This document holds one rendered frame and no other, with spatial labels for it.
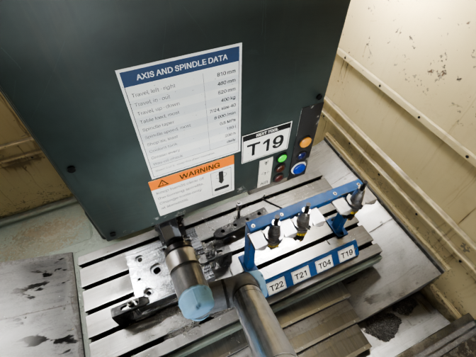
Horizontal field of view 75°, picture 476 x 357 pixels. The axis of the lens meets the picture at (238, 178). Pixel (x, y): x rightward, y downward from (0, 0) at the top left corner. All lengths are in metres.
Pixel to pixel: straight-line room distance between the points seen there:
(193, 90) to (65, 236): 1.64
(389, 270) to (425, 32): 0.97
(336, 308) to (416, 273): 0.39
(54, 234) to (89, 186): 1.52
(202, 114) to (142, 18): 0.16
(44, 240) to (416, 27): 2.00
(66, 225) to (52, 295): 0.45
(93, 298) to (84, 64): 1.11
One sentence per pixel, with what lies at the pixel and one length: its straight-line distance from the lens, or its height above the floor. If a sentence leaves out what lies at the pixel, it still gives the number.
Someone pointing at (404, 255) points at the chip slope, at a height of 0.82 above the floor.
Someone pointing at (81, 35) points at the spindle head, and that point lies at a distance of 0.38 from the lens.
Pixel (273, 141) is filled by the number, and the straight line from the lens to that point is 0.58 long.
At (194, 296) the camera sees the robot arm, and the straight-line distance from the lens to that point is 0.72.
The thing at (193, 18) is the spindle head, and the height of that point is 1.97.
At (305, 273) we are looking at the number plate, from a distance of 1.31.
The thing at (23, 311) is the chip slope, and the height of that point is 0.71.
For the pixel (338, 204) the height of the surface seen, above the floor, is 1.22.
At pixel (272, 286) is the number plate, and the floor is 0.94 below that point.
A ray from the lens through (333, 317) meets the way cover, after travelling 1.51.
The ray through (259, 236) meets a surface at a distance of 1.03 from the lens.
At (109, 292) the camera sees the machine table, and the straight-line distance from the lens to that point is 1.38.
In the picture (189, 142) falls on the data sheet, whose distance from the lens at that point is 0.49.
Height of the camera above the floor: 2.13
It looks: 51 degrees down
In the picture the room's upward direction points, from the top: straight up
